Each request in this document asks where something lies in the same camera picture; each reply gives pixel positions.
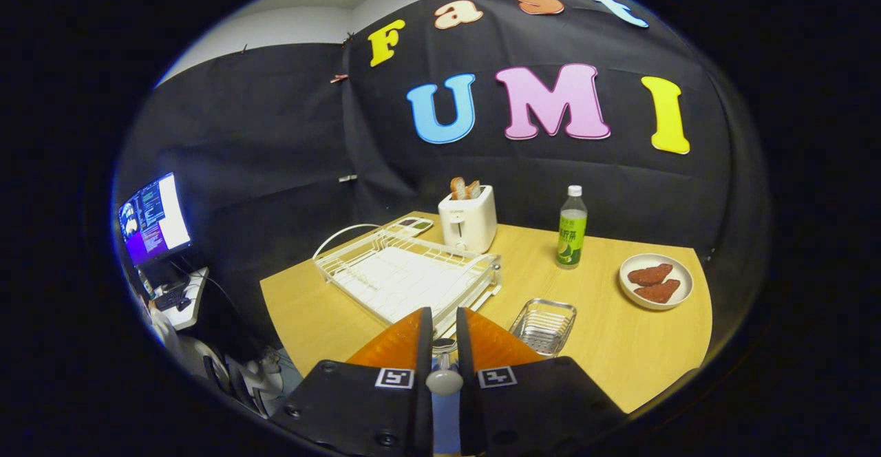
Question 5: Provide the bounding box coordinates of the white wire dish rack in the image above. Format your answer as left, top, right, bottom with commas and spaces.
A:
313, 223, 503, 339

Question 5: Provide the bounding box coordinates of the divided seasoning tray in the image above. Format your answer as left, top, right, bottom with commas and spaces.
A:
385, 217, 435, 237

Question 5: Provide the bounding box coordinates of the green label drink bottle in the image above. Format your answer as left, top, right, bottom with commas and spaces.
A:
556, 185, 588, 270

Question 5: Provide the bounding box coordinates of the red meat slice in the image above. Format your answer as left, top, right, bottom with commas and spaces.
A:
627, 263, 674, 287
634, 279, 681, 304

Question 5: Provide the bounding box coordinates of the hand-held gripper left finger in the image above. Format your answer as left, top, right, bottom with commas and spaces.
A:
272, 307, 436, 457

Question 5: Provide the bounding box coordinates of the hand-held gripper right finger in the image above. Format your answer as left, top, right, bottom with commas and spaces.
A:
456, 307, 628, 456

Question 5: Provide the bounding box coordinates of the white toaster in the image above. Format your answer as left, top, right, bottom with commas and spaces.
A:
438, 185, 498, 255

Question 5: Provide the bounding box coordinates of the black backdrop cloth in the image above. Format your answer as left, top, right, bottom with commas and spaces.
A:
114, 0, 772, 375

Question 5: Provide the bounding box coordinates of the white desk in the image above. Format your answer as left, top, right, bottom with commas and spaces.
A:
162, 268, 211, 331

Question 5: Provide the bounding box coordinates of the white and black chair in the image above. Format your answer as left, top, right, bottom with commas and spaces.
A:
196, 337, 288, 420

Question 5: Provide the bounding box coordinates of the spoon with purple handle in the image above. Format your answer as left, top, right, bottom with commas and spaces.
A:
425, 337, 464, 397

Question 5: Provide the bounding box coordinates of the metal wire basket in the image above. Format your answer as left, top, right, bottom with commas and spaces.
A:
508, 298, 577, 359

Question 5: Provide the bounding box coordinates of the black keyboard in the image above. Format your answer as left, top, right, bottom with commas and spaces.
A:
153, 288, 189, 312

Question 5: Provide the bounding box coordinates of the computer monitor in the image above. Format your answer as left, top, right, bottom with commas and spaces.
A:
117, 171, 193, 267

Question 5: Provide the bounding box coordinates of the white round plate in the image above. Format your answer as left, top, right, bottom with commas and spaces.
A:
619, 253, 694, 311

